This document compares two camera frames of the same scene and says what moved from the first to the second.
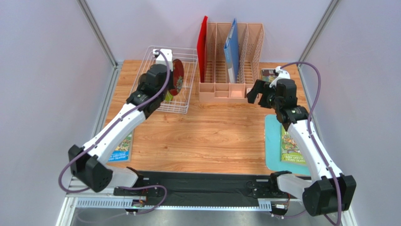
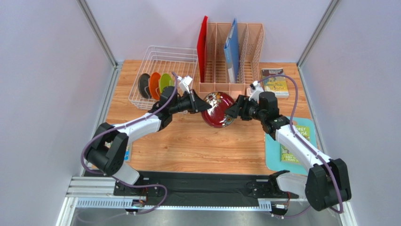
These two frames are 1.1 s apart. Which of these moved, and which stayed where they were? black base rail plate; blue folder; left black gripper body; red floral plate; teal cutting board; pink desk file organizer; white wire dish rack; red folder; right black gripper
Moved: right black gripper; left black gripper body; red floral plate
Stayed: white wire dish rack; red folder; blue folder; black base rail plate; pink desk file organizer; teal cutting board
